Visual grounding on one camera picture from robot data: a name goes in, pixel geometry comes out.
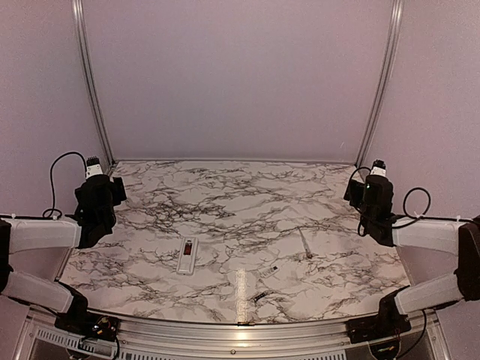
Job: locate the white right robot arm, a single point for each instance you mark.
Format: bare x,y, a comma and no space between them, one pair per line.
459,237

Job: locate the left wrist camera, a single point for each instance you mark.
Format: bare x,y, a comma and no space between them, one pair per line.
93,167

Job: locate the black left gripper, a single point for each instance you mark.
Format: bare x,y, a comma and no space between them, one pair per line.
118,190

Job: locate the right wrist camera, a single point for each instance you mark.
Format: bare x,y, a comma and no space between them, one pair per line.
378,168

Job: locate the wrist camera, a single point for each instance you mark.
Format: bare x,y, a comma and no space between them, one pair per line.
378,168
93,167

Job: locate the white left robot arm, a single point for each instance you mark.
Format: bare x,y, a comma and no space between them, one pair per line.
93,219

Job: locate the right aluminium frame post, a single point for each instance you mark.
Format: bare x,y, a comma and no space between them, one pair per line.
394,30

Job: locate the white battery cover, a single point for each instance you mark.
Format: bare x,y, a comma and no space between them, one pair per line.
268,272

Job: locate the white remote control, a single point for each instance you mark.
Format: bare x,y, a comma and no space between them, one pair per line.
187,256

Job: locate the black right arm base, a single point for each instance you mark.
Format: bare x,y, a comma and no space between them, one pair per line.
388,322

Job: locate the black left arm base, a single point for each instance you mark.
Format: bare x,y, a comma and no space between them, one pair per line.
80,321

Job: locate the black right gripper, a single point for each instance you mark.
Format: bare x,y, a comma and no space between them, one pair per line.
354,190

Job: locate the silver metal pick tool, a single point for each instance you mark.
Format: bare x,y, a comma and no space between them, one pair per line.
306,247

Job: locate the left aluminium frame post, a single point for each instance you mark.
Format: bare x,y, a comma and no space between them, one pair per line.
88,73

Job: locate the aluminium frame post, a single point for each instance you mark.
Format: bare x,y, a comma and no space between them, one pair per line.
88,73
394,30

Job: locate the front aluminium rail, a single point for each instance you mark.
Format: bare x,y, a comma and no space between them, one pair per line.
162,339

